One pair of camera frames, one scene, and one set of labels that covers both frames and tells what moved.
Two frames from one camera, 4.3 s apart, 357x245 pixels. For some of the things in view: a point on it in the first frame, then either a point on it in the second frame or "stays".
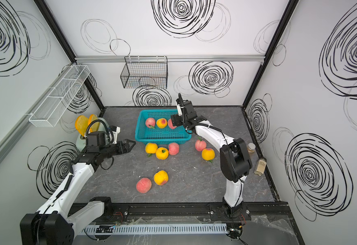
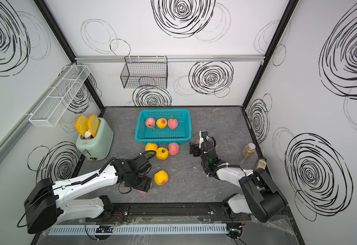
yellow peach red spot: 161,123 stays
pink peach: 150,121 stays
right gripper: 175,118 -> 196,146
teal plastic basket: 158,136 stays
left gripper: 121,144 -> 146,184
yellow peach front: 161,177 stays
